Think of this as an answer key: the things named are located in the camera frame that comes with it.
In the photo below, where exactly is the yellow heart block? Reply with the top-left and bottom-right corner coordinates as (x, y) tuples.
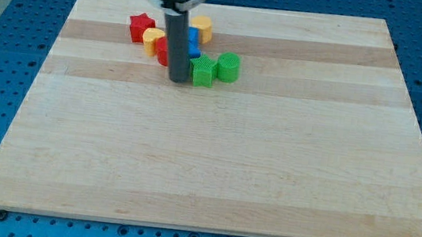
(142, 28), (165, 57)

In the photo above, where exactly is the green star block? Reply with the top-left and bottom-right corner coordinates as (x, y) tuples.
(190, 55), (218, 88)

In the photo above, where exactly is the yellow hexagon block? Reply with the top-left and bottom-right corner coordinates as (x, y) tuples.
(191, 15), (213, 44)

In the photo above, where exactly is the blue block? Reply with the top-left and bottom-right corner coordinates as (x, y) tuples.
(188, 27), (201, 59)

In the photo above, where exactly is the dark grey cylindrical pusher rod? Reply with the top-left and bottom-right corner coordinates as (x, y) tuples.
(165, 12), (190, 83)

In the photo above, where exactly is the red block behind rod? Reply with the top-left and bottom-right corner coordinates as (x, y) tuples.
(155, 36), (169, 67)

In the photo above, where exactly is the light wooden board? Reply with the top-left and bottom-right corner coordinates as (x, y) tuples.
(0, 0), (422, 237)

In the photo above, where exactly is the green cylinder block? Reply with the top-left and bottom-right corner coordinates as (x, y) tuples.
(217, 52), (241, 83)

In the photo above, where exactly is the red star block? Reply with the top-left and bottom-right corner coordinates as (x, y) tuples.
(129, 13), (156, 43)

